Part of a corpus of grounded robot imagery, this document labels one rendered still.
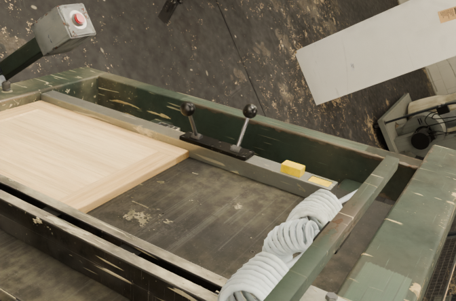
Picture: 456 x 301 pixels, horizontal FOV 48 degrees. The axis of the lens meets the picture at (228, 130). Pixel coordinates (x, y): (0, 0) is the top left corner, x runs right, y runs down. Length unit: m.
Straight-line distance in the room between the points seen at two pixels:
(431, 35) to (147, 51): 2.47
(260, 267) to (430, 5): 4.21
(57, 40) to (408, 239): 1.33
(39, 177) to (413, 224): 0.78
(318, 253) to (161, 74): 2.97
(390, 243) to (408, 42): 3.93
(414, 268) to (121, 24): 2.79
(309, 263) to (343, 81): 4.49
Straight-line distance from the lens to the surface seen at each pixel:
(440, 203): 1.08
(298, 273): 0.51
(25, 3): 3.00
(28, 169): 1.24
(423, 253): 0.90
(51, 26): 1.85
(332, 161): 1.40
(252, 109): 1.26
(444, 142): 6.39
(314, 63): 5.05
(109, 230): 0.89
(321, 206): 0.74
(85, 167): 1.23
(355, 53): 4.89
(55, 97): 1.63
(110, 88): 1.79
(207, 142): 1.30
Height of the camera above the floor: 2.23
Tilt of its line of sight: 36 degrees down
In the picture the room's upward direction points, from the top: 70 degrees clockwise
